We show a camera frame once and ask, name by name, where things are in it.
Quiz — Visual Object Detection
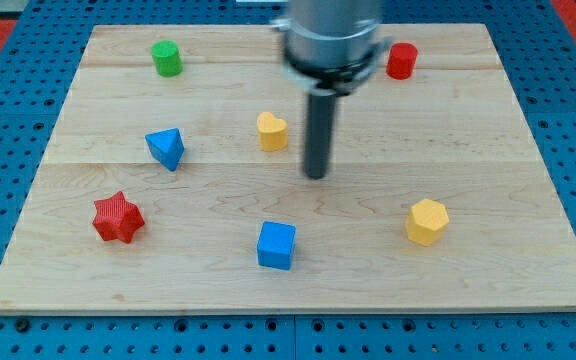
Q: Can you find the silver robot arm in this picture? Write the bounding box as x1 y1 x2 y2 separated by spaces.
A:
271 0 391 96

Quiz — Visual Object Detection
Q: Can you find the red star block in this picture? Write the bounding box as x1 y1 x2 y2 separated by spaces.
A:
92 191 145 243

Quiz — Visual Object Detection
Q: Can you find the yellow heart block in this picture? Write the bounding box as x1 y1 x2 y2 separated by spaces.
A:
257 112 288 152

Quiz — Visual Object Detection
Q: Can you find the blue cube block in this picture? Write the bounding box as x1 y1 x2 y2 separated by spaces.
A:
256 221 296 270

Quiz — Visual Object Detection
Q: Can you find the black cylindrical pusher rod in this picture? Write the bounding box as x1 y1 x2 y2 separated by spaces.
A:
303 93 337 180

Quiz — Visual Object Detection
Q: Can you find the wooden board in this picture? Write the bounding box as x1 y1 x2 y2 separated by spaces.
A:
0 24 576 316

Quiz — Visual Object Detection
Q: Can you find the blue triangle block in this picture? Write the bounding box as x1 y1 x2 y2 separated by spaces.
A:
145 128 185 172

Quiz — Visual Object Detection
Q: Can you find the yellow hexagon block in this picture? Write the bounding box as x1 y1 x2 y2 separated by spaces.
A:
405 199 450 246

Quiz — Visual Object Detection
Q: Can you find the red cylinder block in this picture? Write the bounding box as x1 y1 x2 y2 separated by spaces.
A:
386 42 418 80

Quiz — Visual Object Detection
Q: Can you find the green cylinder block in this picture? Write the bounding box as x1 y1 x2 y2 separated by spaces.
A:
151 40 183 77

